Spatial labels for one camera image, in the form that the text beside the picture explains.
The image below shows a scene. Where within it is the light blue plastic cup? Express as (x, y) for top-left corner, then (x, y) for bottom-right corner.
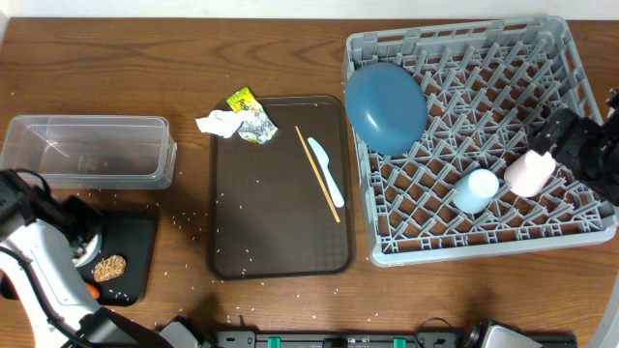
(453, 168), (499, 214)

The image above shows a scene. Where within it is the brown serving tray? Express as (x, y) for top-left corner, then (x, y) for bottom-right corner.
(207, 95), (355, 280)

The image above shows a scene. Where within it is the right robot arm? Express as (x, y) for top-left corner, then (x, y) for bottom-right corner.
(528, 88), (618, 207)

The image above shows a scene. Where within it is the orange carrot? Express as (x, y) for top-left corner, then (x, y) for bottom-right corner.
(86, 283), (101, 300)

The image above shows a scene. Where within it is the wooden chopstick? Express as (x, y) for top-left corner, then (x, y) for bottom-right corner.
(294, 125), (340, 223)

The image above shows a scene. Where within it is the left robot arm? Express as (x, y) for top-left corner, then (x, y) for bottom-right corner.
(1, 169), (205, 347)

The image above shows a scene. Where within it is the clear plastic bin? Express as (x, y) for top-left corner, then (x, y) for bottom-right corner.
(1, 115), (177, 189)

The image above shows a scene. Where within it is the grey plastic dishwasher rack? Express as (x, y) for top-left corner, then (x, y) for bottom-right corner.
(342, 16), (618, 268)

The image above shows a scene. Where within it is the yellow green snack wrapper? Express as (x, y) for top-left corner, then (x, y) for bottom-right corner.
(226, 87), (262, 112)

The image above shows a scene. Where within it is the dark blue plate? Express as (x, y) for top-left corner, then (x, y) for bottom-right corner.
(344, 63), (428, 156)

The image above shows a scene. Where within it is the crumpled white paper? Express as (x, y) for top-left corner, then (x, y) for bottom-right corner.
(195, 110), (251, 138)

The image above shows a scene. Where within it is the foil wrapper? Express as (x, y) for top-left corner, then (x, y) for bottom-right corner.
(238, 110), (279, 144)

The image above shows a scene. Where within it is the brown food scrap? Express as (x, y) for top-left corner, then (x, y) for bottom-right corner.
(93, 255), (127, 282)

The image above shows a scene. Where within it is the light blue rice bowl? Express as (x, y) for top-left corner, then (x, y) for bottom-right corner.
(72, 233), (103, 268)

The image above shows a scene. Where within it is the light blue plastic knife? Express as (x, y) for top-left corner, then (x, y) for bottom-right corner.
(308, 137), (344, 208)

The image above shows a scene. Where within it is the pink plastic cup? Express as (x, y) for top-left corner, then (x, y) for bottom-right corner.
(504, 150), (556, 197)

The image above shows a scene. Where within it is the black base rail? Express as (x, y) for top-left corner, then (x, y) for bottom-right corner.
(212, 326), (578, 348)

